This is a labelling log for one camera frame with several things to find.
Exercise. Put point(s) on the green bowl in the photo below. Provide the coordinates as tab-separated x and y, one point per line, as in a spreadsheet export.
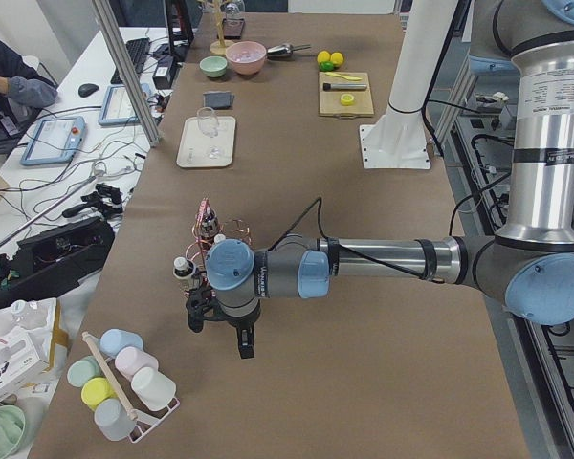
214	66

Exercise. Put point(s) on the white cup rack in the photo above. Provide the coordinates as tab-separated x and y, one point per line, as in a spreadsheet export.
147	421

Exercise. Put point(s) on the half lemon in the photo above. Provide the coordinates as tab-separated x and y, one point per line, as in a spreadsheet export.
347	99

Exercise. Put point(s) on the cream rectangular tray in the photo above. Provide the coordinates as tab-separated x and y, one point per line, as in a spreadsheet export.
198	150

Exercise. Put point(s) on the black keyboard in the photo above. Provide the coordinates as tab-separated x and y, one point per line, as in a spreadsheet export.
138	52

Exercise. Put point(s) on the black open case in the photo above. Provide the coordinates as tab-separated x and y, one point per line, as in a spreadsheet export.
53	262

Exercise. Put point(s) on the blue cup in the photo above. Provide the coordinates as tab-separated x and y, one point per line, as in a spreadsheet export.
112	341

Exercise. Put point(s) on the wooden cutting board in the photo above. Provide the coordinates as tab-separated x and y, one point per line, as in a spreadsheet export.
329	102

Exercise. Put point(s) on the pink cup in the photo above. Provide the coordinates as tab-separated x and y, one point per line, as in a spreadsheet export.
131	359

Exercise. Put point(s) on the clear wine glass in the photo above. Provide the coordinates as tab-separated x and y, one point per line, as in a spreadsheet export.
208	123

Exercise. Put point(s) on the grey folded cloth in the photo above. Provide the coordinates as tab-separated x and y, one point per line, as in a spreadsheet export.
218	99

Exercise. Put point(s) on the white cardboard box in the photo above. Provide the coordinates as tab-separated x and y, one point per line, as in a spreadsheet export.
21	360

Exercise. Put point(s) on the yellow cup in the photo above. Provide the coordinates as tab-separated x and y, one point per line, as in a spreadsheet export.
95	391

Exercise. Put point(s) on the seated person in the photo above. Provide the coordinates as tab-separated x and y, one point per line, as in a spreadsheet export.
23	93

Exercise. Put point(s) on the tea bottle white cap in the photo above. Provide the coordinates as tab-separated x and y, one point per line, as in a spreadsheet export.
184	271

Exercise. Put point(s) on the aluminium frame post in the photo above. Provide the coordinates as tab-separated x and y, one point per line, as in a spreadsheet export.
116	48

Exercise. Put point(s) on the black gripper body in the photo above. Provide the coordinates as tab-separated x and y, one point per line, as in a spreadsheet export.
239	325

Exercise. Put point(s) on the grey cup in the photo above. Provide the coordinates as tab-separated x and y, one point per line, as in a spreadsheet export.
112	420

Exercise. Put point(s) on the wooden mug tree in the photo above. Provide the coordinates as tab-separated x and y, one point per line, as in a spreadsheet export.
229	21

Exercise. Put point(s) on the blue teach pendant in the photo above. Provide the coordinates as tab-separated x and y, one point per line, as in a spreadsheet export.
54	141
116	108

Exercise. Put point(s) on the pink bowl with ice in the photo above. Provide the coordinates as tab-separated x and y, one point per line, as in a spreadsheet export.
246	57

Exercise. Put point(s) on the metal ice scoop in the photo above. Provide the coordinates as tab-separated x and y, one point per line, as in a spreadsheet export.
285	50

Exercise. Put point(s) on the black computer mouse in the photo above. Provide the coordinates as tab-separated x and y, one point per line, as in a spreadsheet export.
87	89

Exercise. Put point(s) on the white cup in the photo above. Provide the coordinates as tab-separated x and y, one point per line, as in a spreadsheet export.
153	388

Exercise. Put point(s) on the green cup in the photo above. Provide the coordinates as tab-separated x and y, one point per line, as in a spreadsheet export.
83	370

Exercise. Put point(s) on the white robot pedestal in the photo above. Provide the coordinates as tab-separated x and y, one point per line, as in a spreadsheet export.
398	139

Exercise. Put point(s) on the copper wire bottle basket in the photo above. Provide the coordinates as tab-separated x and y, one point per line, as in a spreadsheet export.
233	228

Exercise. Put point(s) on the yellow plastic knife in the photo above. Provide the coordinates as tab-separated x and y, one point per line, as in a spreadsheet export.
343	76

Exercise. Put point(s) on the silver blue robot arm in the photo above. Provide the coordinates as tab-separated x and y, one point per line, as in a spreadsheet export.
527	264

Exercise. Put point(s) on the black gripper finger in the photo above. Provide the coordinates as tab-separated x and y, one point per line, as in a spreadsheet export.
195	323
245	340

